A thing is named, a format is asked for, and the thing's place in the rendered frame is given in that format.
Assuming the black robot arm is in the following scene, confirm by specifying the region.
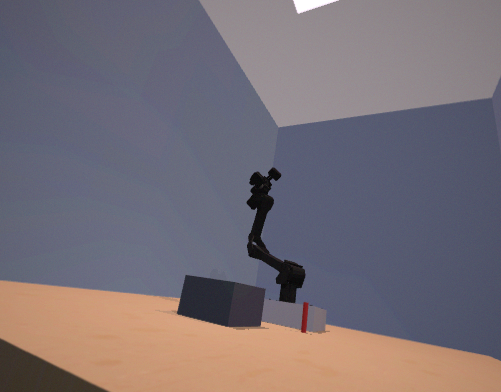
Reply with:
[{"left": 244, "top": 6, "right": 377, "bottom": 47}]
[{"left": 247, "top": 171, "right": 305, "bottom": 303}]

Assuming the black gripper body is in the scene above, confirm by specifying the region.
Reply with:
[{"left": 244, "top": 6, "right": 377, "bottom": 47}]
[{"left": 250, "top": 168, "right": 281, "bottom": 194}]

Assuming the red peg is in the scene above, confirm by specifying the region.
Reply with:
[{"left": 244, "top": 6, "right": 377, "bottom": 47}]
[{"left": 301, "top": 302, "right": 309, "bottom": 333}]

